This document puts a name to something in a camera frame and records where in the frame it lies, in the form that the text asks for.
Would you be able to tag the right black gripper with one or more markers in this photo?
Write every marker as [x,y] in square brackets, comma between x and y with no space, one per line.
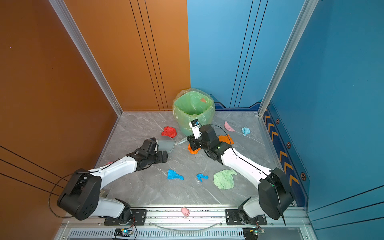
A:
[192,142]

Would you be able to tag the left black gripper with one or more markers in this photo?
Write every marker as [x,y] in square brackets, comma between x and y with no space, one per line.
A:
[161,158]

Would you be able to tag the grey-green plastic dustpan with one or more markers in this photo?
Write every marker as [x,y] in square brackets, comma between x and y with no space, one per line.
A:
[168,144]

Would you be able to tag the red paper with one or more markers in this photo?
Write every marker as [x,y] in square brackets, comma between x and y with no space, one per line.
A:
[169,132]

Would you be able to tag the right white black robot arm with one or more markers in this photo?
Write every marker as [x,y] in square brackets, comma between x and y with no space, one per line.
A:
[275,193]

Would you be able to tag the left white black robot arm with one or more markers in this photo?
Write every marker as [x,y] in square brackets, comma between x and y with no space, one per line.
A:
[81,196]

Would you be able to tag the light green crumpled paper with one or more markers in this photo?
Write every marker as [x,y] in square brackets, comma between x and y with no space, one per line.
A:
[224,179]

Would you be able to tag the orange crumpled paper centre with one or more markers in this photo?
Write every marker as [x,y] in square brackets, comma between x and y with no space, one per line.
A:
[193,152]

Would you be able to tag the orange crumpled paper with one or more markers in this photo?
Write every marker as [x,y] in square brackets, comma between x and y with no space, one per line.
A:
[227,139]
[193,152]

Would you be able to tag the blue crumpled paper left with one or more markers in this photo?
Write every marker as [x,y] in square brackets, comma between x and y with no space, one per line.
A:
[173,175]

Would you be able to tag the orange crumpled paper right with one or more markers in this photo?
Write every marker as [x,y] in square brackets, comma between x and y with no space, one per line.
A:
[227,139]

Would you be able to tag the small blue paper scrap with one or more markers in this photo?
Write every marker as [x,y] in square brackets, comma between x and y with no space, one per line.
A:
[201,177]

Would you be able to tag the pink paper scrap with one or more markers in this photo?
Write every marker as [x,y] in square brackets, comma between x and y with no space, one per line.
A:
[228,127]

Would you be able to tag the green trash bin with liner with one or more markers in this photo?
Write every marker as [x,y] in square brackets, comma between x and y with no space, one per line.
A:
[192,104]

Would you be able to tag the light blue paper scrap far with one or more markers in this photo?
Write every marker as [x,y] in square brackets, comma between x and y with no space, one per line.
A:
[246,131]

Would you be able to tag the left circuit board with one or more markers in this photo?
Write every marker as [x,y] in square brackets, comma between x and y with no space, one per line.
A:
[123,233]

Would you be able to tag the circuit board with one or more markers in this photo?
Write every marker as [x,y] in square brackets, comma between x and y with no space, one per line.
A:
[123,233]
[252,233]

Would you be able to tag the right circuit board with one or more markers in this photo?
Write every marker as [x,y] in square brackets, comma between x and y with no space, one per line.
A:
[252,233]

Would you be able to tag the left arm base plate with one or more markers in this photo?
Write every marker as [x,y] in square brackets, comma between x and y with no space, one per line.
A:
[130,217]

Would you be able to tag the pink paper ball on rail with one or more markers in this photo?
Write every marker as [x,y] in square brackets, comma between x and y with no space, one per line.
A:
[185,211]

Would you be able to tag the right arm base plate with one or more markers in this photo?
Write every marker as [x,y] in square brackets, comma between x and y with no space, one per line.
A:
[237,217]

